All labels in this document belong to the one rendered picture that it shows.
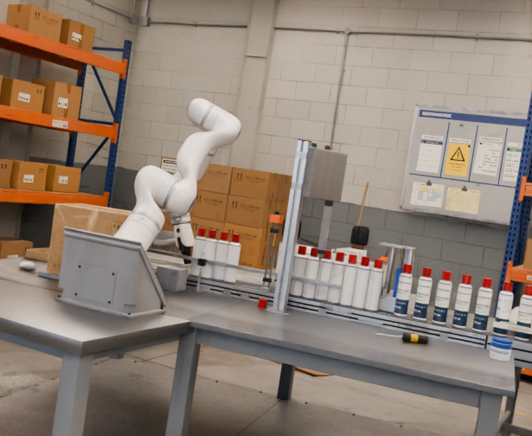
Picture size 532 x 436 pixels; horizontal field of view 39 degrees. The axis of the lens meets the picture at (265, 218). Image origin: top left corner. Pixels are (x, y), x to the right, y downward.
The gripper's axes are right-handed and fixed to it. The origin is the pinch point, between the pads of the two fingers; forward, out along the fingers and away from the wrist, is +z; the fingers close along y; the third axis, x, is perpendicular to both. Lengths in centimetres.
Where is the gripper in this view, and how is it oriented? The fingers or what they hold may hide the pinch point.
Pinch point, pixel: (187, 259)
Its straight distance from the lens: 321.5
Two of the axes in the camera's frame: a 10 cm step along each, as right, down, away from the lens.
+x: -9.3, 1.9, 3.0
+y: 3.1, -0.1, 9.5
